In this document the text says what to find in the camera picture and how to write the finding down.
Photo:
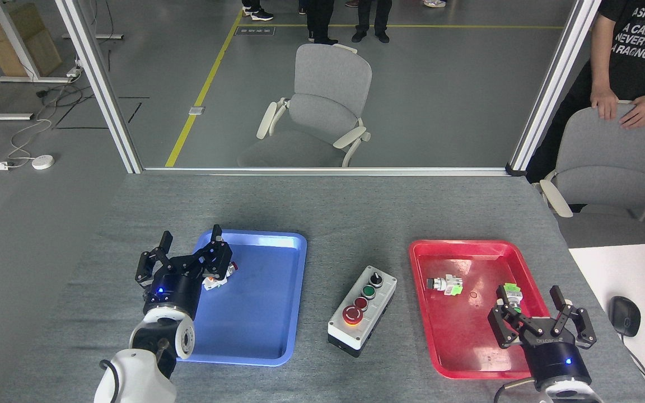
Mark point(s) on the wooden cabinet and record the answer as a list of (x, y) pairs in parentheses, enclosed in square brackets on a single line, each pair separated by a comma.
[(26, 45)]

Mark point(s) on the white power strip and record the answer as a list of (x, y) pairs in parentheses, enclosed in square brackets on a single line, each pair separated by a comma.
[(74, 71)]

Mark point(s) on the red plastic tray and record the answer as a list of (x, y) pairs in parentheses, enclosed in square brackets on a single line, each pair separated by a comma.
[(457, 330)]

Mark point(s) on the white round device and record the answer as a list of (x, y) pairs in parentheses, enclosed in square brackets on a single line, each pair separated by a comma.
[(43, 162)]

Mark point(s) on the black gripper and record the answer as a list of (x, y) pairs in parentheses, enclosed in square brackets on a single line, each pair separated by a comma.
[(557, 358), (174, 291)]

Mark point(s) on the silver aluminium post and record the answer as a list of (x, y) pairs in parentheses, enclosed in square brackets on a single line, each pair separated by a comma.
[(552, 84), (101, 84)]

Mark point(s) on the white desk foot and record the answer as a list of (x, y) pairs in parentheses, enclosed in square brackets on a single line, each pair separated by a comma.
[(93, 36)]

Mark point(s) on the silver aluminium rail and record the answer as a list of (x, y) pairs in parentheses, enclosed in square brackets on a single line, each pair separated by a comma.
[(322, 170)]

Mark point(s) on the grey office chair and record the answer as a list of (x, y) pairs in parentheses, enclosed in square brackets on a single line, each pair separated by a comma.
[(328, 73), (608, 151)]

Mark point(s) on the grey control box with buttons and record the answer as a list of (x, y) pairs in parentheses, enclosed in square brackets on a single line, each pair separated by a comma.
[(364, 310)]

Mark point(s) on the metal floor plate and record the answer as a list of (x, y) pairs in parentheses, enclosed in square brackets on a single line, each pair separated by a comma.
[(196, 110)]

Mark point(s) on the person's right hand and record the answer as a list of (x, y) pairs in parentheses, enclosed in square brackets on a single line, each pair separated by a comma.
[(604, 103)]

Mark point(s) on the grey floor sign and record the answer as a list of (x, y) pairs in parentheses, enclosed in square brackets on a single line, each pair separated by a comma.
[(255, 31)]

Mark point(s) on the blue plastic tray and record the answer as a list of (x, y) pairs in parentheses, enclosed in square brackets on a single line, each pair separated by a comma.
[(255, 313)]

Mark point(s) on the black computer mouse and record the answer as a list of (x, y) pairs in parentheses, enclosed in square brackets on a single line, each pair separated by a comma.
[(625, 316)]

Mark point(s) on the red push button orange block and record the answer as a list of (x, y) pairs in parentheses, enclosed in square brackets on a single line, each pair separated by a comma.
[(216, 283)]

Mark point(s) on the person's left hand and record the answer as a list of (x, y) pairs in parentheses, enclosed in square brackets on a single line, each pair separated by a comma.
[(641, 112)]

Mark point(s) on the white desk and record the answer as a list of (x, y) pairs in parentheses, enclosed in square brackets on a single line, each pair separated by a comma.
[(636, 268)]

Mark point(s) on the black push button green block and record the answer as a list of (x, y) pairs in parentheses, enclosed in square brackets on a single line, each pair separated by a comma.
[(447, 284)]

